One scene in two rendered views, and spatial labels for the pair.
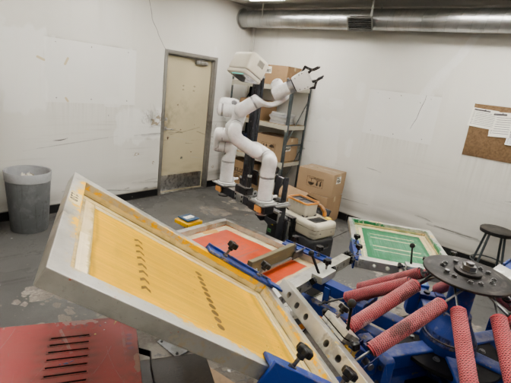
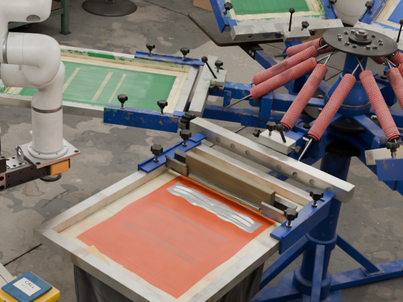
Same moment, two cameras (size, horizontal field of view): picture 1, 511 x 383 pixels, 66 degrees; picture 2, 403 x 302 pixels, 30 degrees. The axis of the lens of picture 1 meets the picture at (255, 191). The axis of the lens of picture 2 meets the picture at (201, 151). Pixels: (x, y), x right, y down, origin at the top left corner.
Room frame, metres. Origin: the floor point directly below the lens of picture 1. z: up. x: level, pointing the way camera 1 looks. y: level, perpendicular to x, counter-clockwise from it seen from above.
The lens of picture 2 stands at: (2.03, 2.02, 2.38)
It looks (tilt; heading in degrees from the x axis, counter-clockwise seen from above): 30 degrees down; 267
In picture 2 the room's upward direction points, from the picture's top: 5 degrees clockwise
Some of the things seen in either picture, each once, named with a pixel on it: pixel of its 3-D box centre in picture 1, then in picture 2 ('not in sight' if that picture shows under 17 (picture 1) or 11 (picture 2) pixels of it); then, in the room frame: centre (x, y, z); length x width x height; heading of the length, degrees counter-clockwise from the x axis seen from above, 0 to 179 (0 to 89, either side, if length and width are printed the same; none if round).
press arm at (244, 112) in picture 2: not in sight; (198, 110); (1.91, -0.88, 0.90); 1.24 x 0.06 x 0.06; 172
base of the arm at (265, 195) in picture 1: (267, 189); (45, 126); (2.42, -0.07, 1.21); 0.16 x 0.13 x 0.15; 130
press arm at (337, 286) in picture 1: (332, 288); (283, 146); (1.60, -0.40, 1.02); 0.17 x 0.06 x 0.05; 52
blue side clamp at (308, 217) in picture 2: not in sight; (300, 222); (1.58, 0.02, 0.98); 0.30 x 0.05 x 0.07; 52
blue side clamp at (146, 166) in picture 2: (305, 254); (170, 159); (2.02, -0.32, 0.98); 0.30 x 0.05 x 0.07; 52
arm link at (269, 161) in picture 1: (268, 165); (43, 82); (2.42, -0.06, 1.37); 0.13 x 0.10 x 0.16; 3
